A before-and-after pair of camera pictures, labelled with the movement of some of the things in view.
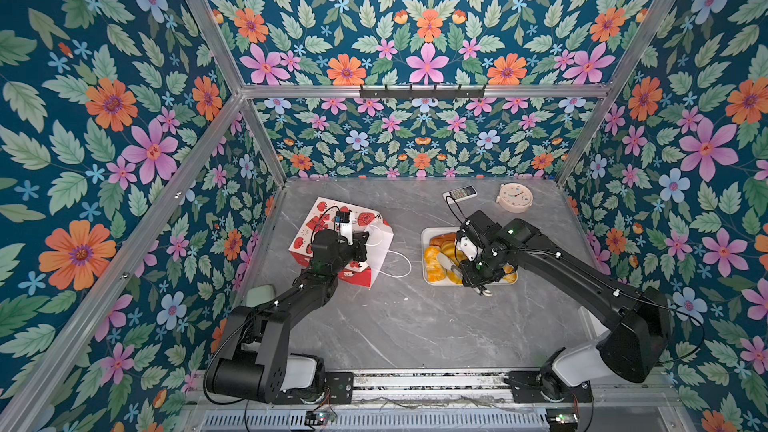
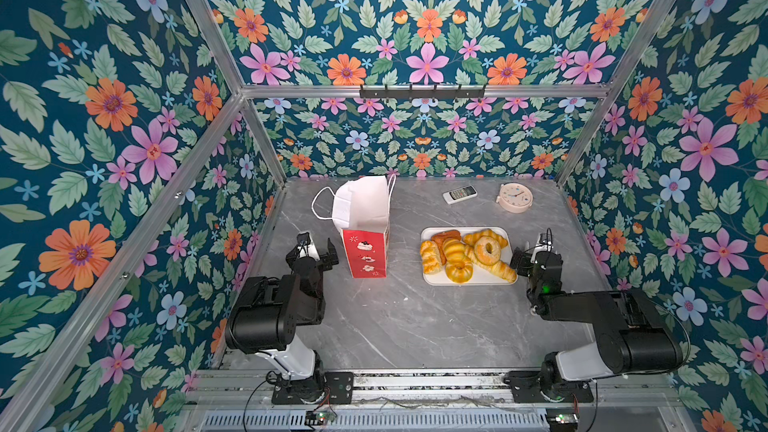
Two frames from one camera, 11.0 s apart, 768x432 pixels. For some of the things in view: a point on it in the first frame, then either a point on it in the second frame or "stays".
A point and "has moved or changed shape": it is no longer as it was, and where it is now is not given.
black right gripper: x=469 y=279 to x=525 y=259
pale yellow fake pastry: x=435 y=269 has moved or changed shape
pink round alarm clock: x=515 y=197 stays
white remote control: x=460 y=194 stays
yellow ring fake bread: x=511 y=278 to x=459 y=272
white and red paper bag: x=323 y=216 has moved or changed shape
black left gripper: x=357 y=246 to x=322 y=264
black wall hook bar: x=421 y=93 stays
